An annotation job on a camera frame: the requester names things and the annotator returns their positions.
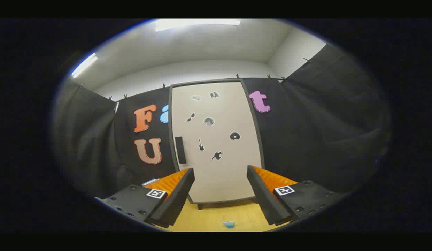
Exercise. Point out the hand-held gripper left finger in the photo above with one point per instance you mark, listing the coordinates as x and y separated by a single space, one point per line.
177 198

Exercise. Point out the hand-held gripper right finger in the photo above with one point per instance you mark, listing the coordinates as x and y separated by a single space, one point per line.
263 198

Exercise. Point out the small blue object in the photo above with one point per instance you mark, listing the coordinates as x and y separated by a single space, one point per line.
229 225

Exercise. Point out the white cabinet door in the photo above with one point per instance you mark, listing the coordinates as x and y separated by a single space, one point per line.
223 174

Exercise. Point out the grey cabinet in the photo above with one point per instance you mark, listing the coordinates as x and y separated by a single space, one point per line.
200 206

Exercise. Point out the black backdrop cloth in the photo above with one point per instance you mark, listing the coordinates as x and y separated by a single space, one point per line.
306 139

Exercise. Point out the row of black cloth clips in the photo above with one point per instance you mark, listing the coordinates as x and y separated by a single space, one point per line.
163 85

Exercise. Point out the long ceiling light strip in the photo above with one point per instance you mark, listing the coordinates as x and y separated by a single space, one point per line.
84 65

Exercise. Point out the rectangular ceiling light panel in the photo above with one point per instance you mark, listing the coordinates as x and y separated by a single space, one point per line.
198 23

